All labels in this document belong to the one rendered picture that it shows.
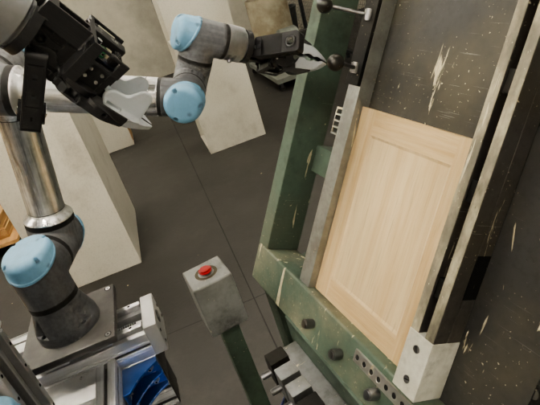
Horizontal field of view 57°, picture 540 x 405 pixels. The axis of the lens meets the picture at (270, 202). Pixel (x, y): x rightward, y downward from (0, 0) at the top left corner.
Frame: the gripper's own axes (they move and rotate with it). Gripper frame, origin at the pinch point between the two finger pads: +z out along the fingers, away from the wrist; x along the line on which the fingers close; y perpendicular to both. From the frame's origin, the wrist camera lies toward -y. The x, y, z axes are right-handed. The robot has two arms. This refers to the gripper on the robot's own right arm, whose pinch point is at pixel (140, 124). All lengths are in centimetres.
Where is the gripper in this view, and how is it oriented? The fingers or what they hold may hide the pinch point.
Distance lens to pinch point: 74.2
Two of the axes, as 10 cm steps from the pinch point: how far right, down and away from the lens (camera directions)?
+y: 7.6, -5.8, -2.9
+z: 5.8, 4.1, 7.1
